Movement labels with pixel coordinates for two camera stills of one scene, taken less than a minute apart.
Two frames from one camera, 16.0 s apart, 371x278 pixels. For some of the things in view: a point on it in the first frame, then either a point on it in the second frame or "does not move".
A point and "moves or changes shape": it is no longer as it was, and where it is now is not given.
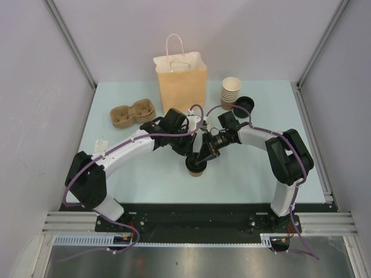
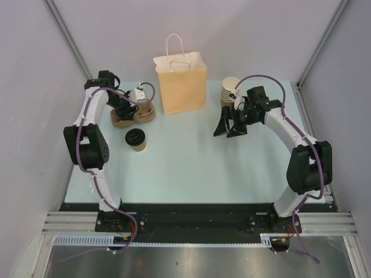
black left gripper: [188, 148] → [127, 113]
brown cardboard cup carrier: [123, 116] does not move
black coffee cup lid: [192, 166] moves or changes shape
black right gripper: [206, 153] → [224, 126]
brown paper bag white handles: [182, 76] does not move
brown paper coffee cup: [195, 174] moves or changes shape
